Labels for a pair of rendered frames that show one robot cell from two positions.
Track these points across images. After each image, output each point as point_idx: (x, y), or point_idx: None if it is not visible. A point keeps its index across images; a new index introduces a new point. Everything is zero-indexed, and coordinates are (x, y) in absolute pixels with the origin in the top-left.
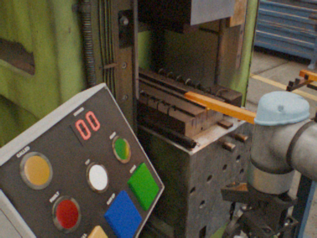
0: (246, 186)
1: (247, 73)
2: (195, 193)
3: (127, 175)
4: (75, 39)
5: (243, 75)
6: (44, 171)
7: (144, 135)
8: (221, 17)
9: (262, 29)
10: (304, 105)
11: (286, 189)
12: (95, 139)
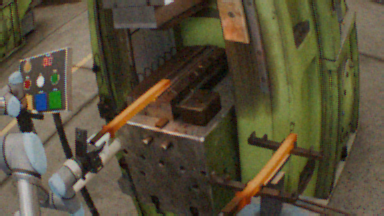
0: (33, 111)
1: (289, 109)
2: (130, 157)
3: (51, 89)
4: (94, 21)
5: (281, 107)
6: (28, 68)
7: None
8: (142, 27)
9: None
10: (10, 78)
11: None
12: (47, 68)
